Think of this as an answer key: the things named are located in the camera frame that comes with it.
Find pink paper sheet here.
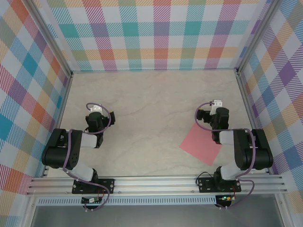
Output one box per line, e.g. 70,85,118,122
179,122,223,166

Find grey metal shelf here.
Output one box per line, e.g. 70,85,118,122
30,204,285,227

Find aluminium side rail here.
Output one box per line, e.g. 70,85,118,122
42,73,74,177
236,70,272,175

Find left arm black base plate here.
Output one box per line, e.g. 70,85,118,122
72,178,116,195

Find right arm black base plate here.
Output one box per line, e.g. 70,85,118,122
197,177,242,193

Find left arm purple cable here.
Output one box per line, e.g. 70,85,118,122
62,103,112,212

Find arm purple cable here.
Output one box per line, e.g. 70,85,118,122
62,103,112,212
194,101,256,210

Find thin aluminium wall rail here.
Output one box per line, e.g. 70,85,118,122
71,68,239,74

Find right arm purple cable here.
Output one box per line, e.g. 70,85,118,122
194,101,256,210

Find wide aluminium mounting rail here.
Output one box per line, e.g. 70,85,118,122
26,175,288,196

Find aluminium frame post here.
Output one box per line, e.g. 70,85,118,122
236,0,283,74
22,0,73,78

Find slotted grey cable duct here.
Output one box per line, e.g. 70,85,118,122
37,195,217,206

